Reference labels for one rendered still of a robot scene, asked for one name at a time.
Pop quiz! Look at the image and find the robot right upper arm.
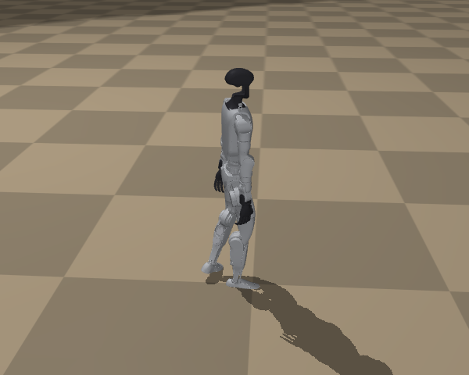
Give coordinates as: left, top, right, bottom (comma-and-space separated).
234, 114, 255, 165

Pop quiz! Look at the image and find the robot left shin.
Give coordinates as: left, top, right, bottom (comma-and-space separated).
208, 209, 233, 266

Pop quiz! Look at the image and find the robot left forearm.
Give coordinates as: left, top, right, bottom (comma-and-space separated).
219, 135, 227, 166

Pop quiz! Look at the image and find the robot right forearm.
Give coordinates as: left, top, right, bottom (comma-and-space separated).
238, 158, 254, 202

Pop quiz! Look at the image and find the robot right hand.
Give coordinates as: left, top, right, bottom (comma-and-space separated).
235, 195, 253, 225

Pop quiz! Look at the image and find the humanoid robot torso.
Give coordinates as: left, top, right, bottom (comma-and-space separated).
221, 99, 253, 191

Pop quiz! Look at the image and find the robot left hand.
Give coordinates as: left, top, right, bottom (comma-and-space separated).
214, 160, 224, 193

